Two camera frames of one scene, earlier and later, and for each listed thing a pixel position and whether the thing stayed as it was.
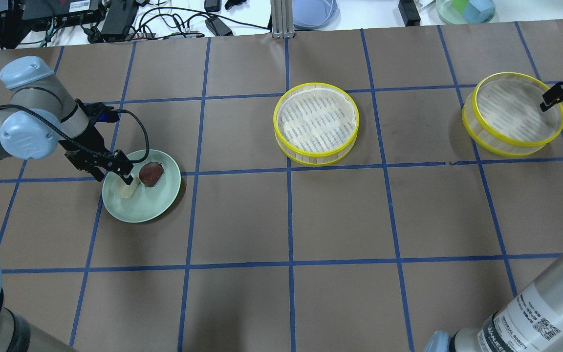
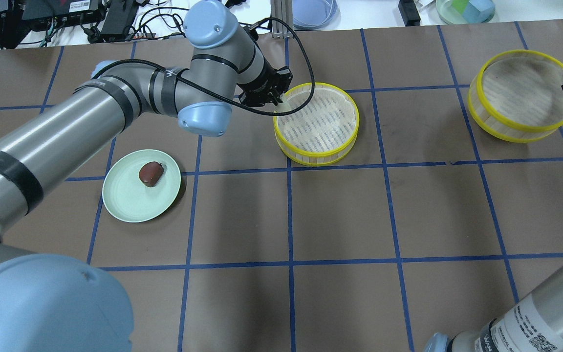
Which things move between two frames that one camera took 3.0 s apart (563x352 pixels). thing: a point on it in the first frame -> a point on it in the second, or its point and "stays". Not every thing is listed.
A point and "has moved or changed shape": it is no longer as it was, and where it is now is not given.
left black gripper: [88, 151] -> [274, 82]
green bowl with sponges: [460, 12] stays
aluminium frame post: [282, 19] stays
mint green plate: [147, 203] stays
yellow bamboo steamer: [502, 115] has moved or changed shape
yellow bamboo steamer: [315, 124] stays
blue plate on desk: [315, 14] stays
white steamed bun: [126, 191] -> [287, 104]
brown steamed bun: [150, 173] stays
